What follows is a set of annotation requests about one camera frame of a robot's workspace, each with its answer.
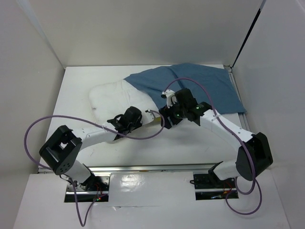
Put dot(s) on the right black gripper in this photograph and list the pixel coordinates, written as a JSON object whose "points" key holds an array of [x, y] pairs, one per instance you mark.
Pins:
{"points": [[166, 112]]}

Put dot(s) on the blue pillowcase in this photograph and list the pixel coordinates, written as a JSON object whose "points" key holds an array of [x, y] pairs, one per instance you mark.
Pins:
{"points": [[203, 81]]}

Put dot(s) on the white pillow with yellow edge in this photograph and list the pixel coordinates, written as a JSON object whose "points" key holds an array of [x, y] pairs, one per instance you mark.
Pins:
{"points": [[112, 99]]}

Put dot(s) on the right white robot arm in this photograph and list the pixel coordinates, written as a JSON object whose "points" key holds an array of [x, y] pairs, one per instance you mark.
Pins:
{"points": [[253, 150]]}

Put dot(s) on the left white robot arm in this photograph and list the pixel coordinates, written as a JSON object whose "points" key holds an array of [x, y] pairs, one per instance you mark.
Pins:
{"points": [[61, 149]]}

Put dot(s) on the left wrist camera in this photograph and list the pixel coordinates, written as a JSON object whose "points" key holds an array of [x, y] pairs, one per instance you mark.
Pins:
{"points": [[149, 116]]}

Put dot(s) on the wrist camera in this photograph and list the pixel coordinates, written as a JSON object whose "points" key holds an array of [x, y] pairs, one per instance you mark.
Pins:
{"points": [[170, 97], [149, 116]]}

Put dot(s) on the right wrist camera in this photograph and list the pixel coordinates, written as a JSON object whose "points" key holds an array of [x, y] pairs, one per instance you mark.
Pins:
{"points": [[170, 97]]}

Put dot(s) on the front aluminium rail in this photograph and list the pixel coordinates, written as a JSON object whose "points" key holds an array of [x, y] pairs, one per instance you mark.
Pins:
{"points": [[153, 168]]}

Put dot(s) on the aluminium rail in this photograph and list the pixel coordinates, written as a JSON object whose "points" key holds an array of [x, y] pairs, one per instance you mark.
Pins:
{"points": [[153, 168], [242, 116]]}

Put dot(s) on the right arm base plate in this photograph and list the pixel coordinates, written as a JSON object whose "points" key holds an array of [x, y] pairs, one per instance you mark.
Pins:
{"points": [[205, 189]]}

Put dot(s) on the right aluminium rail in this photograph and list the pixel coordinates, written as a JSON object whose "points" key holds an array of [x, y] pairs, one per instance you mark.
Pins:
{"points": [[242, 116]]}

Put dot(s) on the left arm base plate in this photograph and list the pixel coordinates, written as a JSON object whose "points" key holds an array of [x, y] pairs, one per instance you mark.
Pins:
{"points": [[97, 188]]}

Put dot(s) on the black corner post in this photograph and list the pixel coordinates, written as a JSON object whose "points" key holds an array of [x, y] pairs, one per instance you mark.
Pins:
{"points": [[249, 31]]}

